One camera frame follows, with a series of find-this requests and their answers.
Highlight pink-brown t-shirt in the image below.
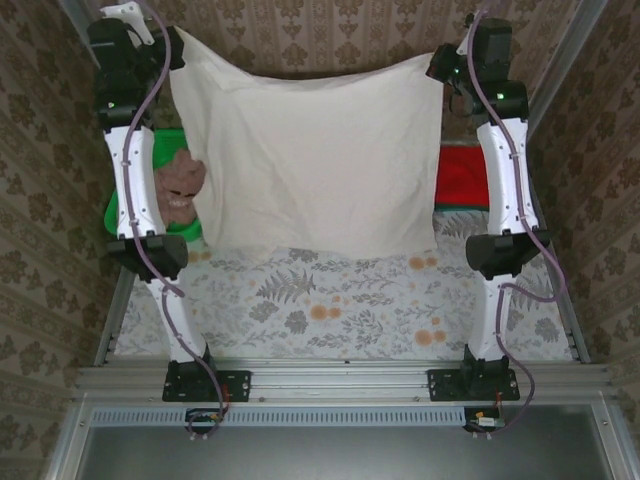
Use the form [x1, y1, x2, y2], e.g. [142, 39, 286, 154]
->
[152, 149, 209, 226]

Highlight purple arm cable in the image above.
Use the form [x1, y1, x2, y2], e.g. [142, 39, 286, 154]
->
[467, 7, 569, 441]
[122, 0, 234, 444]

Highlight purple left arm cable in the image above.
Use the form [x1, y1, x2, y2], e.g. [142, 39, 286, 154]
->
[122, 0, 234, 444]

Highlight aluminium mounting rail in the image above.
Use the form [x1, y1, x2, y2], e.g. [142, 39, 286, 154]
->
[74, 360, 615, 404]

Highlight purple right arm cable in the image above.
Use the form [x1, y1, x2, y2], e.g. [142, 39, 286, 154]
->
[467, 7, 569, 441]

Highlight green plastic basket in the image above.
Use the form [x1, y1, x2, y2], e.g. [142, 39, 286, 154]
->
[104, 128, 204, 246]

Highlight grey slotted cable duct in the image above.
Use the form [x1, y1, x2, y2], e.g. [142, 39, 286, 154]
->
[92, 407, 466, 426]

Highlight floral tablecloth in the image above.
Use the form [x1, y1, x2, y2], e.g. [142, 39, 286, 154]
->
[117, 207, 574, 359]

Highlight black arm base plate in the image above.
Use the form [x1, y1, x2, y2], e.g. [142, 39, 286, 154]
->
[427, 368, 520, 403]
[162, 369, 251, 403]

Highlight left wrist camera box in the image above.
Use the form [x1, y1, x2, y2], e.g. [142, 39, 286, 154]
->
[99, 1, 155, 47]

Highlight red t-shirt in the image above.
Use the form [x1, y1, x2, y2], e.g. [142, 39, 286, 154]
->
[437, 145, 494, 209]

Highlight grey metal sheet panel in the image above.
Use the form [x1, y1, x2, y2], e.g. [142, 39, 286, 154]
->
[47, 402, 629, 480]

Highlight cream t-shirt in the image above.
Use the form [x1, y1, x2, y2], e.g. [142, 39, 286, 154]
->
[169, 25, 444, 259]

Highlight aluminium frame post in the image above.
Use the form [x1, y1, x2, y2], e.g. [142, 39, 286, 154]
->
[57, 0, 99, 31]
[524, 0, 609, 151]

